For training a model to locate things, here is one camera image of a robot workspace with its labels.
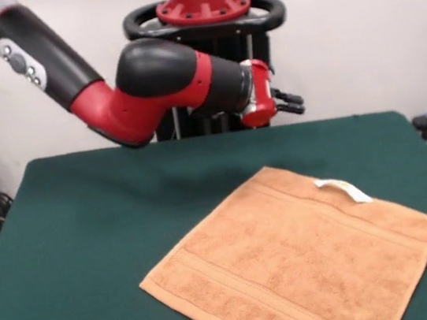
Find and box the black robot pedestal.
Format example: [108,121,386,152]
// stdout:
[120,0,303,146]

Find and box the dark green table cloth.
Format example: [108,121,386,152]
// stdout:
[0,104,427,320]

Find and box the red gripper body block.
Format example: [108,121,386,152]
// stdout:
[232,56,282,130]

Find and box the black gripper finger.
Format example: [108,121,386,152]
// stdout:
[271,83,306,107]
[275,99,308,118]

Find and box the tan terry towel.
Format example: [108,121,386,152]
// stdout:
[125,143,427,320]

